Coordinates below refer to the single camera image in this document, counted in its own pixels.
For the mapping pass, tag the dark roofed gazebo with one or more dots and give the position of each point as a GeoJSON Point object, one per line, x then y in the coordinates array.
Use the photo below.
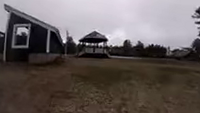
{"type": "Point", "coordinates": [94, 42]}

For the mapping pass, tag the white flagpole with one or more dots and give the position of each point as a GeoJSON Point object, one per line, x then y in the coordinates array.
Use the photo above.
{"type": "Point", "coordinates": [66, 43]}

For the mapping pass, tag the dry brown grass field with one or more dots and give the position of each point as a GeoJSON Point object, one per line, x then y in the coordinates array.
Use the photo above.
{"type": "Point", "coordinates": [119, 90]}

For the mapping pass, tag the row of dark trees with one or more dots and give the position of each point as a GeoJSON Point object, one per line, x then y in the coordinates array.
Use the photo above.
{"type": "Point", "coordinates": [145, 50]}

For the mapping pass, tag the dark building with white trim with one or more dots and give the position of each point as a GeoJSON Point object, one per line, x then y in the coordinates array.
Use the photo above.
{"type": "Point", "coordinates": [39, 38]}

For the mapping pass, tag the pale building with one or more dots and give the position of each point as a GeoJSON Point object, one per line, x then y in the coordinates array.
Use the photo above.
{"type": "Point", "coordinates": [181, 53]}

